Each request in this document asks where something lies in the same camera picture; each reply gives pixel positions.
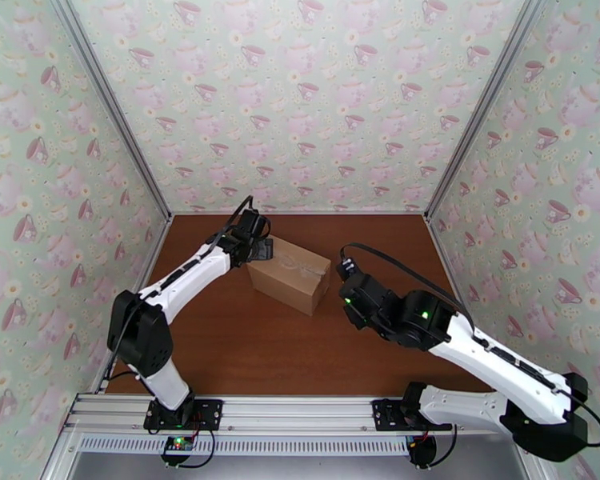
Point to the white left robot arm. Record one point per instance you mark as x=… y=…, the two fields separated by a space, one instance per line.
x=190 y=273

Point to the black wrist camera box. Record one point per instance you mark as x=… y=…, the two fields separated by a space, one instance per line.
x=347 y=271
x=252 y=223

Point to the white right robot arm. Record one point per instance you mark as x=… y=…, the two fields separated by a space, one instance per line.
x=505 y=363

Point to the aluminium frame post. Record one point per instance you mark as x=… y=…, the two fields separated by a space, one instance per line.
x=112 y=103
x=532 y=466
x=57 y=463
x=485 y=103

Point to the clear packing tape strip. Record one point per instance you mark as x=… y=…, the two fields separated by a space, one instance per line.
x=300 y=266

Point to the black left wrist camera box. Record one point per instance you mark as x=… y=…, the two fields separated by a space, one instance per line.
x=252 y=223

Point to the small green circuit board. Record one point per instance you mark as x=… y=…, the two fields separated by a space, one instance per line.
x=177 y=446

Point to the black round electronics module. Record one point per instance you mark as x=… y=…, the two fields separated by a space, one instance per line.
x=422 y=453

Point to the aluminium wall base strip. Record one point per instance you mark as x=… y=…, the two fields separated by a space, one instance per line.
x=148 y=273
x=451 y=273

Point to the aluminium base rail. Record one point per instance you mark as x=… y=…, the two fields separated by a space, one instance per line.
x=300 y=413

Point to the grey metal shelf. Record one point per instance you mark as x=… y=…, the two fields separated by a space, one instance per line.
x=300 y=471

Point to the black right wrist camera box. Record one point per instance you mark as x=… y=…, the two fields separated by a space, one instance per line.
x=347 y=271

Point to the brown cardboard box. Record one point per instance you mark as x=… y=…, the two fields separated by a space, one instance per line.
x=285 y=288

